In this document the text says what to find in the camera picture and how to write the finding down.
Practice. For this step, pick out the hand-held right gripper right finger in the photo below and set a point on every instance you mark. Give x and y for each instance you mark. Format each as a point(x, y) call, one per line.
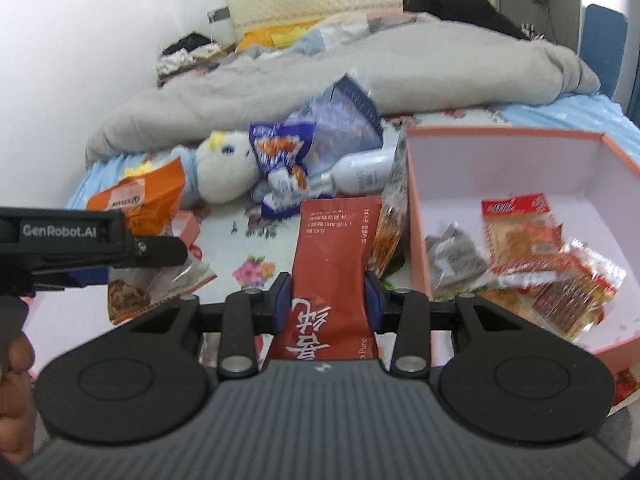
point(372, 302)

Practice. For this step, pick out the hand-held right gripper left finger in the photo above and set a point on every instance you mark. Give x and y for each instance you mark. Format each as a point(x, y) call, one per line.
point(282, 302)

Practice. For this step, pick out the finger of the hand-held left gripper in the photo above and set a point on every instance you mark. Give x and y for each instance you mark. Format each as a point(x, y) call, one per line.
point(160, 252)

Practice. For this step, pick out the orange snack bag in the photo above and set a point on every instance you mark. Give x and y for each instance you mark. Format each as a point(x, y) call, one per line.
point(140, 200)

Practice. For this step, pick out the dark red pouch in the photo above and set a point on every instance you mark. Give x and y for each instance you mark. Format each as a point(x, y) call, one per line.
point(330, 250)

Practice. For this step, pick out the grey packet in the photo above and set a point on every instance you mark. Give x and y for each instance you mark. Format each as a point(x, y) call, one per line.
point(457, 257)

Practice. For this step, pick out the clear red-label snack packet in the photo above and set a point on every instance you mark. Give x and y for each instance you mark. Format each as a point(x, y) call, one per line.
point(520, 235)

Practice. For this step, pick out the pink cardboard box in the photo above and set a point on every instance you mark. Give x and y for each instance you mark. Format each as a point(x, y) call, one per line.
point(500, 170)

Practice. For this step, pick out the clear orange-red snack packet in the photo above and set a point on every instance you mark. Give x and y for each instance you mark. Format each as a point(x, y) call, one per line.
point(575, 290)

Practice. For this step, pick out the person's left hand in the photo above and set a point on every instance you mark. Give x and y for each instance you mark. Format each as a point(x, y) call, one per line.
point(19, 357)

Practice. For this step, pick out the small pink box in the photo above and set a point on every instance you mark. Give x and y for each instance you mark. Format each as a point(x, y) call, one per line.
point(187, 227)

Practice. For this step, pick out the white printed snack packet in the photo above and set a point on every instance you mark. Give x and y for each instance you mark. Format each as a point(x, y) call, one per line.
point(390, 220)

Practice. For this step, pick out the white and blue plush toy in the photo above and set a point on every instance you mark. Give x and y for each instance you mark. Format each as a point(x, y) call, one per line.
point(225, 170)

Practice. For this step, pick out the white bottle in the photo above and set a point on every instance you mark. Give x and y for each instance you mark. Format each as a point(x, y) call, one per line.
point(360, 172)

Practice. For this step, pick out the small orange snack packet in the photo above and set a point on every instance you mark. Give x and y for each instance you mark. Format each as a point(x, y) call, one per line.
point(505, 300)

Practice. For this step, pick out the blue and white snack packet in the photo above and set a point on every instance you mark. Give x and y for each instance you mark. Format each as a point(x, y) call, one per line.
point(280, 152)

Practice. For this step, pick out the blue translucent plastic bag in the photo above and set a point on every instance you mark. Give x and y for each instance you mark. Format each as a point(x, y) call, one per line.
point(340, 110)

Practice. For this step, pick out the black and white clothes pile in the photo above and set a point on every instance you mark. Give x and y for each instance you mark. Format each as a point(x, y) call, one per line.
point(190, 52)

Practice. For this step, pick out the grey blanket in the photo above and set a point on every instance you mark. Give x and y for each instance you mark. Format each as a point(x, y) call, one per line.
point(400, 70)

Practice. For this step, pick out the yellow cloth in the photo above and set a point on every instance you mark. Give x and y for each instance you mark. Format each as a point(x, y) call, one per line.
point(270, 35)

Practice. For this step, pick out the pale patchwork quilt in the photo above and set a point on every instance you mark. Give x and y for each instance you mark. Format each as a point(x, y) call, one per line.
point(350, 30)

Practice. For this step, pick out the black cloth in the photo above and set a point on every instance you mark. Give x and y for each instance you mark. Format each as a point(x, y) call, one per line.
point(450, 2)

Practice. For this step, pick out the blue chair back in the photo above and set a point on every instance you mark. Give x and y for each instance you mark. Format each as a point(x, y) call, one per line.
point(605, 45)

